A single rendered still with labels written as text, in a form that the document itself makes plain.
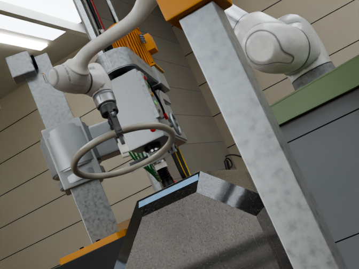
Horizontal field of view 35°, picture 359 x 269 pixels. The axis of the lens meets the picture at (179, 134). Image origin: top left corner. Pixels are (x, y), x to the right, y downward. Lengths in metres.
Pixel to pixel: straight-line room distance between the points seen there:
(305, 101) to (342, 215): 0.37
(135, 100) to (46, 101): 0.78
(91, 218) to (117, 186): 5.39
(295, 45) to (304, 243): 0.86
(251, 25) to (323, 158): 0.47
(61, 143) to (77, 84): 1.30
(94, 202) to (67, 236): 6.01
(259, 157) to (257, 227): 1.38
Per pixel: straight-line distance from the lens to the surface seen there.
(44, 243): 9.88
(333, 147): 1.81
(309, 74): 1.96
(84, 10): 6.20
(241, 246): 2.48
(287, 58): 1.79
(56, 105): 3.73
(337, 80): 1.78
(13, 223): 10.23
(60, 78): 2.30
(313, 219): 1.08
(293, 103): 1.80
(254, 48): 1.76
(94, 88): 2.40
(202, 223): 2.51
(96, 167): 3.59
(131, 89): 3.18
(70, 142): 3.59
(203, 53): 1.13
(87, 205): 3.60
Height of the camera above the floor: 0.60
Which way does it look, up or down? 9 degrees up
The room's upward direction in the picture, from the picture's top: 24 degrees counter-clockwise
